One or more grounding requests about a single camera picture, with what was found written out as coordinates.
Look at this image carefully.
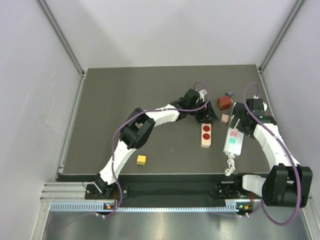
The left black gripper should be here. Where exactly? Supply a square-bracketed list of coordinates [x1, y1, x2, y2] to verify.
[187, 99, 219, 124]

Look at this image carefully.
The white red power strip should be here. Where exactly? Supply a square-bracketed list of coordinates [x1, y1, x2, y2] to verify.
[200, 123, 212, 148]

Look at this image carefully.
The pink USB charger plug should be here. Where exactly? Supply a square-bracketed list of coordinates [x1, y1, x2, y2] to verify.
[220, 114, 231, 124]

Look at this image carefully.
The red koi fish adapter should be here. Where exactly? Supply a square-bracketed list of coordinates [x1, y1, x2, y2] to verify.
[217, 95, 233, 111]

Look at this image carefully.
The white multi-socket power strip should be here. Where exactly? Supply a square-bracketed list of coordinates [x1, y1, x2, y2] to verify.
[223, 127, 244, 157]

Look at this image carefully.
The yellow USB charger plug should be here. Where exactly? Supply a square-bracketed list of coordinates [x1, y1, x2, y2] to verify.
[136, 155, 147, 166]

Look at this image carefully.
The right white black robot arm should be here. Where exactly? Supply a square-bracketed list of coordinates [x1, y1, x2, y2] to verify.
[228, 98, 313, 208]

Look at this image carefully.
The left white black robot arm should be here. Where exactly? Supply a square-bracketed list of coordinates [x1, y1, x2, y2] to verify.
[93, 88, 218, 199]

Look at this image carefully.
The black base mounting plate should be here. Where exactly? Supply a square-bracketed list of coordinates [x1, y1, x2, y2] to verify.
[84, 181, 251, 200]

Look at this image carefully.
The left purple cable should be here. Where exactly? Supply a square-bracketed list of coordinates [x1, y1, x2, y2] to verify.
[111, 81, 210, 218]

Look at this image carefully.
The grey slotted cable duct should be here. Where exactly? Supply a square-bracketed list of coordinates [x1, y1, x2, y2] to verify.
[50, 201, 252, 213]

